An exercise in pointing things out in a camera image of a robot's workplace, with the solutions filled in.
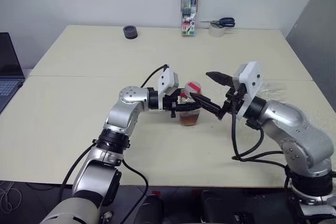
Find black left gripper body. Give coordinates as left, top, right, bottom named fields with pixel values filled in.
left=162, top=91, right=182, bottom=119

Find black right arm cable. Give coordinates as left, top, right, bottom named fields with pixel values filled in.
left=230, top=98, right=292, bottom=190

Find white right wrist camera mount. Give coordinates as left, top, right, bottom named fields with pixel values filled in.
left=232, top=61, right=265, bottom=120

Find white bottle cap red stripe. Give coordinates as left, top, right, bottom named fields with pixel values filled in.
left=184, top=81, right=203, bottom=98

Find clear bottle with red drink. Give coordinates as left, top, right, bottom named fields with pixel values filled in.
left=178, top=91, right=203, bottom=127

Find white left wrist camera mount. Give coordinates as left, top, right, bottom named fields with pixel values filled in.
left=156, top=67, right=181, bottom=110

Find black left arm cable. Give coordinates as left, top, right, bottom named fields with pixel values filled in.
left=59, top=63, right=170, bottom=224

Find black round lid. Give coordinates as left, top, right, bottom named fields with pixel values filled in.
left=123, top=25, right=139, bottom=40

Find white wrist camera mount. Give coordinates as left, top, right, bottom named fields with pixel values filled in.
left=232, top=61, right=265, bottom=120
left=156, top=67, right=181, bottom=110

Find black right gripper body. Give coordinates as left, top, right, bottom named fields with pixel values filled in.
left=223, top=83, right=246, bottom=114

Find clear wine glass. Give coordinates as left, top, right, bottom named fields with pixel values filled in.
left=258, top=78, right=287, bottom=101

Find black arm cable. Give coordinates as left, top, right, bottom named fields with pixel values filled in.
left=59, top=63, right=170, bottom=224
left=230, top=98, right=292, bottom=190

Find marker pen set box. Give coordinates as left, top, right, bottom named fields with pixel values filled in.
left=180, top=0, right=199, bottom=37

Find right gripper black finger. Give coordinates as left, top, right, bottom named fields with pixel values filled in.
left=191, top=93, right=229, bottom=120
left=205, top=71, right=235, bottom=88

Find clear tape roll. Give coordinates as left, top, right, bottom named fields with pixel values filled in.
left=208, top=22, right=226, bottom=38

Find dark rounded shape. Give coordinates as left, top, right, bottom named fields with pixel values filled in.
left=138, top=194, right=165, bottom=224

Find dark laptop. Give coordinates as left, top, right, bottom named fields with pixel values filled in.
left=0, top=32, right=26, bottom=114

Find blue handled scissors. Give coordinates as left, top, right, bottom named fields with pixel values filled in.
left=199, top=17, right=236, bottom=28

